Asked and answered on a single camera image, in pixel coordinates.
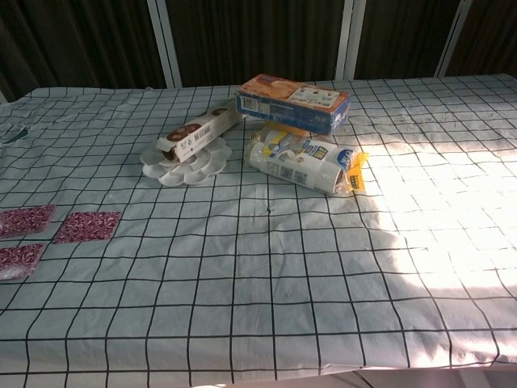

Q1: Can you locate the pink patterned packet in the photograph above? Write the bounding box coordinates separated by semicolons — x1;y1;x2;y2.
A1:
53;210;122;245
0;242;47;280
0;204;57;238

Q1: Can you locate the bagged paper cup pack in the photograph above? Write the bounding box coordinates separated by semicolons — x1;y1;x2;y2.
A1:
246;124;371;197

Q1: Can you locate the white flower-shaped plastic plate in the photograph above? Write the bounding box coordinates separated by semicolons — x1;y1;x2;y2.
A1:
140;137;233;187

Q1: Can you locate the white black-grid tablecloth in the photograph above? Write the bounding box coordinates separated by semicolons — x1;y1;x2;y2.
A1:
0;72;517;388

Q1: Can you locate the long white cookie box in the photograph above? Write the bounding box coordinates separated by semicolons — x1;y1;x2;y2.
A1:
155;107;247;164

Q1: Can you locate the orange and blue cardboard box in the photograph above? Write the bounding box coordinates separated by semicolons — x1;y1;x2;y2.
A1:
235;74;351;137

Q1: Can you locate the dark pleated curtain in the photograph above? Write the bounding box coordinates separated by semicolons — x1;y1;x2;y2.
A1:
0;0;517;104

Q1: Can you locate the white frame post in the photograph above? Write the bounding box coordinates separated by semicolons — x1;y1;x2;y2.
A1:
435;0;473;78
334;0;367;81
146;0;183;89

